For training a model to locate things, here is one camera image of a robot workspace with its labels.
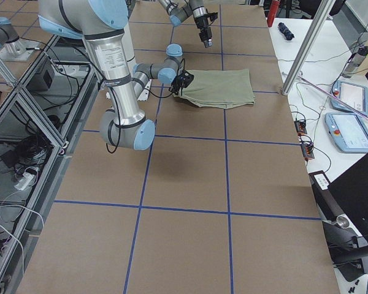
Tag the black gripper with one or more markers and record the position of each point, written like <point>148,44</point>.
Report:
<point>202,25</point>
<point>178,82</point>

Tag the sage green long-sleeve shirt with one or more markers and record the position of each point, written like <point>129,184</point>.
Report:
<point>224,89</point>

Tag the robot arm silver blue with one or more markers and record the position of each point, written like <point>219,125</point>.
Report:
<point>178,15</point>
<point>101,27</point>

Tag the red cylinder tube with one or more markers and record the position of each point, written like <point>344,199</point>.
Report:
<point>274,5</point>

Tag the folded dark blue umbrella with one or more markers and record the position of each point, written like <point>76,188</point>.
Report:
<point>284,30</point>

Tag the orange black connector box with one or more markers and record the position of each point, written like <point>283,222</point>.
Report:
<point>300,126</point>

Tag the far blue teach pendant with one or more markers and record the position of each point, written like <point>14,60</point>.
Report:
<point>354,95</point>

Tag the blue teach pendant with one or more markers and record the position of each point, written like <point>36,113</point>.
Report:
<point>354,95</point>
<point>348,132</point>

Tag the near blue teach pendant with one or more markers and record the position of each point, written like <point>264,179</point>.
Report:
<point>348,132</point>

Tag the white power strip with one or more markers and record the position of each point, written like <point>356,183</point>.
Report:
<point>27,180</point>

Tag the black monitor on stand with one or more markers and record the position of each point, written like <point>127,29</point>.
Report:
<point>350,191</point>

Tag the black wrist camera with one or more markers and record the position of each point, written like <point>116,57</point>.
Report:
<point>186,78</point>
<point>212,16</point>

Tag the aluminium frame post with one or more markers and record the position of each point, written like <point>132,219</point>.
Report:
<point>309,39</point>

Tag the aluminium frame rail structure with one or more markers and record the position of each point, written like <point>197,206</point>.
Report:
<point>45,96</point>

